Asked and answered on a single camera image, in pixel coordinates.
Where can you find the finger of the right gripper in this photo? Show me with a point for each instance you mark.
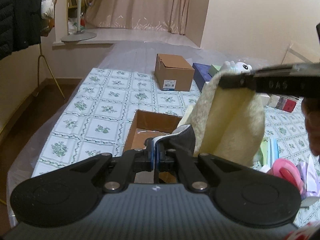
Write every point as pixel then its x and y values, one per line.
pixel 230 81

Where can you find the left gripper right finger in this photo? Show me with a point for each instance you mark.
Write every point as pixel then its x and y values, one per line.
pixel 244 195

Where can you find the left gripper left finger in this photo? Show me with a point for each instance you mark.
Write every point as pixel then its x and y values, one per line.
pixel 71 193

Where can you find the cream fluffy plush hat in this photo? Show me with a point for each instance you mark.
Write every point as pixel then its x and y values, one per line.
pixel 228 123

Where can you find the green cloth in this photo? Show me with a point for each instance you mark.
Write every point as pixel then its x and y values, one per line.
pixel 264 151

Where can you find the light blue surgical mask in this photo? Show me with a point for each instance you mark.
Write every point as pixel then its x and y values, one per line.
pixel 273 151

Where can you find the person right hand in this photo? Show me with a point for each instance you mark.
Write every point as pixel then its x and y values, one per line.
pixel 311 111

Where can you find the white bunny plush toy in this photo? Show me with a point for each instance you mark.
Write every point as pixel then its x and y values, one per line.
pixel 239 67

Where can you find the stack of books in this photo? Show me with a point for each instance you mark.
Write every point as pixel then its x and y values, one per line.
pixel 283 102

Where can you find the blue flat box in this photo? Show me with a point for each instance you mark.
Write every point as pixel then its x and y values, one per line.
pixel 201 74

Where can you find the pink lidded tumbler cup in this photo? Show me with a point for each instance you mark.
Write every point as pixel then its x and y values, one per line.
pixel 286 170

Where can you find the purple tissue pack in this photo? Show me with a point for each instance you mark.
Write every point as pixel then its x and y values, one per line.
pixel 309 177

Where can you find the small closed cardboard box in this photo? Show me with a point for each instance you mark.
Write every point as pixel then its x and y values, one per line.
pixel 173 73

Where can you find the floral green tablecloth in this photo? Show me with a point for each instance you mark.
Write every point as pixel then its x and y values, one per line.
pixel 98 120

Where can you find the open cardboard tray box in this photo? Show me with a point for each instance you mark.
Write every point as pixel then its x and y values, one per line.
pixel 152 129

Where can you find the beige curtain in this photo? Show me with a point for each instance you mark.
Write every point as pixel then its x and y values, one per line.
pixel 154 15

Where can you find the brass coat rack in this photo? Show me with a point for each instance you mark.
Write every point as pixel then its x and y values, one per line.
pixel 40 57

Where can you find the floor fan stand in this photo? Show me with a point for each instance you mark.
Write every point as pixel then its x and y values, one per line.
pixel 79 34

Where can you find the black puffer jacket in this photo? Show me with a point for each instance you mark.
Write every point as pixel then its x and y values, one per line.
pixel 20 25

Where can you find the bookshelf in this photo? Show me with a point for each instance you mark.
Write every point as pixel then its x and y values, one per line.
pixel 73 16

